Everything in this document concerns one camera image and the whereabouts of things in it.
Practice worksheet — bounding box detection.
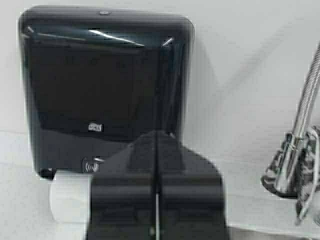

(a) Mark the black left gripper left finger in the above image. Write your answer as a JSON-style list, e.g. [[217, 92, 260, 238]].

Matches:
[[85, 130, 157, 240]]

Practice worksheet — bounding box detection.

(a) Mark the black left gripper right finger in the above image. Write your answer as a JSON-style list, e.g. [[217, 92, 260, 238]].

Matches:
[[157, 132, 229, 240]]

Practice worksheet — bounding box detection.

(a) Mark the white paper towel sheet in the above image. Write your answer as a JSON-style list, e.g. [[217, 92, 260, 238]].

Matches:
[[49, 170, 93, 240]]

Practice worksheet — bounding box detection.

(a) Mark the chrome spring kitchen faucet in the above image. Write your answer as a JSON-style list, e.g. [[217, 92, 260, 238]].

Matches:
[[274, 46, 320, 226]]

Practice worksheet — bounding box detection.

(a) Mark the black paper towel dispenser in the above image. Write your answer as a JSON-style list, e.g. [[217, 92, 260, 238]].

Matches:
[[17, 5, 195, 180]]

